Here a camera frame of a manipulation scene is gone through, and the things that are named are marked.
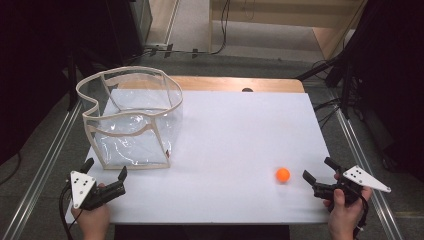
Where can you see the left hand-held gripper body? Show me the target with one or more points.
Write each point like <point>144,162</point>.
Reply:
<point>83,186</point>

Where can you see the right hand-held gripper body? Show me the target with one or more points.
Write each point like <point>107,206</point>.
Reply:
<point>358,176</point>

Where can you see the orange ball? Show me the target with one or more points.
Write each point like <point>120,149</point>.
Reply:
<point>282,174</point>

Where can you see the clear plastic bag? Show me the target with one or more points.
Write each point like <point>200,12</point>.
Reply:
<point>133,133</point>

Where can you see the person's left hand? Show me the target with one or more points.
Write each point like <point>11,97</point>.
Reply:
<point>95,223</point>

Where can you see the person's right hand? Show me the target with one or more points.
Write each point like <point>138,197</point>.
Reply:
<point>343,220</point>

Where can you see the white board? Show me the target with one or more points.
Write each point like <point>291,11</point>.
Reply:
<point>233,150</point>

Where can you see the black metal stand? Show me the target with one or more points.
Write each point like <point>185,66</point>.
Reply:
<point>333,70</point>
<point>72,83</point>

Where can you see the person's dark clothing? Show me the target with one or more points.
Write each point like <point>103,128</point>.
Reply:
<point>200,232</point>

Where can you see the wooden table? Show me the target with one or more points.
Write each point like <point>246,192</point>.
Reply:
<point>213,84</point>

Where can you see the dark cabinet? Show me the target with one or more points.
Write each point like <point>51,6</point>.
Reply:
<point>130,30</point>

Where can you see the light wooden shelf unit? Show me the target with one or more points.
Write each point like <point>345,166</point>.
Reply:
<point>283,16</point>

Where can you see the metal floor rail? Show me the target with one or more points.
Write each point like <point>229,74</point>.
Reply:
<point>363,160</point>
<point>43,166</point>

